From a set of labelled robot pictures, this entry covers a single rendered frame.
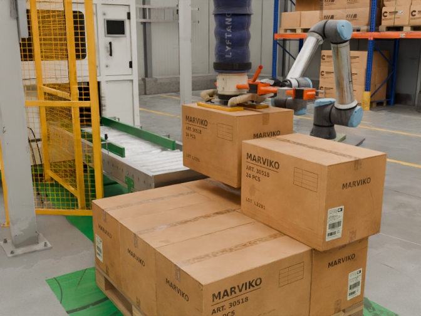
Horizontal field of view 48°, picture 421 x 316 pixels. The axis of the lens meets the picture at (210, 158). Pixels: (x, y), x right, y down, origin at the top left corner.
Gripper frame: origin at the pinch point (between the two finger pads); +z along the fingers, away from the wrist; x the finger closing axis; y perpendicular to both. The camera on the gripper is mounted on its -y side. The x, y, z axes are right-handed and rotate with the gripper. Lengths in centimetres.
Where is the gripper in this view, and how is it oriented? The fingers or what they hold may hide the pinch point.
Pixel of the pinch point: (262, 88)
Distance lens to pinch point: 265.7
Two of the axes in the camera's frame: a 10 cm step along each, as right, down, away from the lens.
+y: -5.6, -2.0, 8.0
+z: -8.3, 1.4, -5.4
